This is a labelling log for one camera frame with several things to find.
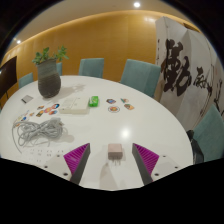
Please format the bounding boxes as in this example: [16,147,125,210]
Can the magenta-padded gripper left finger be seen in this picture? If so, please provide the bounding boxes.
[44,142,92,186]

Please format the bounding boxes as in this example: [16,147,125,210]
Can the white calligraphy folding screen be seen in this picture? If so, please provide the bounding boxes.
[154,16,224,132]

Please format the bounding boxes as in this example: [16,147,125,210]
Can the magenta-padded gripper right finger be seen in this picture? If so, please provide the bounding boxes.
[131,142,183,186]

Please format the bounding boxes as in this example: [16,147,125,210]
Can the dark ribbed vase with plant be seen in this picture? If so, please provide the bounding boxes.
[31,45,70,100]

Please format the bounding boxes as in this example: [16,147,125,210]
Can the black wall screen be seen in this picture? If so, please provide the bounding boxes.
[0,55,18,100]

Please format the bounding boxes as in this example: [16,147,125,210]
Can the white sticker sheet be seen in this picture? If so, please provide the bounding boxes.
[12,110,31,127]

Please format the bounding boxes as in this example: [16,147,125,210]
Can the flat white box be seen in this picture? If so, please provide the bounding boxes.
[58,96,91,115]

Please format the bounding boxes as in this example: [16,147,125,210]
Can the coiled grey cable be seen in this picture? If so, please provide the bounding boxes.
[11,116,68,154]

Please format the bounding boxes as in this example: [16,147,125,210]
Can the green packet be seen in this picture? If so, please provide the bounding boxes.
[87,95,100,109]

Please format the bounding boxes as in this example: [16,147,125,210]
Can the teal upholstered chair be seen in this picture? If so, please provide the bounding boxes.
[78,57,105,80]
[120,58,162,99]
[17,72,35,90]
[192,104,224,163]
[56,61,64,77]

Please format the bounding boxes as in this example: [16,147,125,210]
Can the small pinkish white charger block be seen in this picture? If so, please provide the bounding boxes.
[107,142,125,166]

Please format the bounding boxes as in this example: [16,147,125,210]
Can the white power strip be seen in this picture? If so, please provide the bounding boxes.
[16,147,76,171]

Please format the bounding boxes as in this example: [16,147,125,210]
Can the small grey card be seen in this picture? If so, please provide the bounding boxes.
[20,94,35,105]

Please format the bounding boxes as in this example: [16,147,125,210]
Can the round white-rimmed sticker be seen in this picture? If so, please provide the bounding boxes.
[107,105,121,114]

